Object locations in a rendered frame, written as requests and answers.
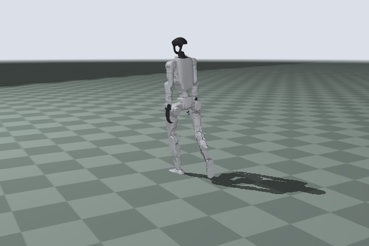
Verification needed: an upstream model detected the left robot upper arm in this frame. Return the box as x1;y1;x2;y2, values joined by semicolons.
165;60;176;89

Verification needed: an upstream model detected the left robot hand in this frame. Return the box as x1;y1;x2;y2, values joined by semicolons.
165;104;173;123

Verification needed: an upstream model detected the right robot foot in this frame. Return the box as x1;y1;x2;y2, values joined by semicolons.
206;158;214;178

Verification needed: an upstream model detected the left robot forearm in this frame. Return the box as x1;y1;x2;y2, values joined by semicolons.
164;82;173;108

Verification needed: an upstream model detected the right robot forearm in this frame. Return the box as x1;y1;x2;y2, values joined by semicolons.
191;82;198;100

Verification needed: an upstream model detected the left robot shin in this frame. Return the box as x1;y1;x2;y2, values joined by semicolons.
168;136;181;171

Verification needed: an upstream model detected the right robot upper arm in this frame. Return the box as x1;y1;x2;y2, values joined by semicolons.
191;58;198;84

